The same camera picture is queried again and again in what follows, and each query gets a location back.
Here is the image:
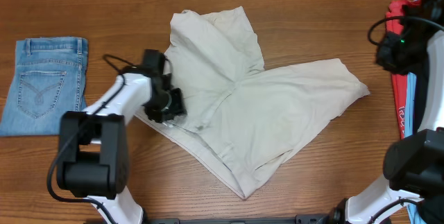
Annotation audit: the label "light blue t-shirt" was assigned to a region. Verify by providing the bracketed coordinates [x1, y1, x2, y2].
[404, 73, 424, 224]

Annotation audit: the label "folded blue denim jeans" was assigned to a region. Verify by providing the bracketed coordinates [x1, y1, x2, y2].
[1, 37, 89, 137]

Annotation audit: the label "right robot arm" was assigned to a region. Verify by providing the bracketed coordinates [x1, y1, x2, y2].
[295, 0, 443, 223]

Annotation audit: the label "beige cotton shorts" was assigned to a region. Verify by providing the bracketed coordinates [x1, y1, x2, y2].
[149, 7, 369, 199]

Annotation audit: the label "black garment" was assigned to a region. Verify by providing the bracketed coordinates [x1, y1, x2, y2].
[413, 60, 443, 224]

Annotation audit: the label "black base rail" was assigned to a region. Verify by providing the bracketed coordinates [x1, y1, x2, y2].
[145, 214, 344, 224]

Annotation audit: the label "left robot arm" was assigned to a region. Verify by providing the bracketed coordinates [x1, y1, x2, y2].
[46, 65, 186, 223]

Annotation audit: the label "red t-shirt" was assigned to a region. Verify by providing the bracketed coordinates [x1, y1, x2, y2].
[386, 0, 421, 139]

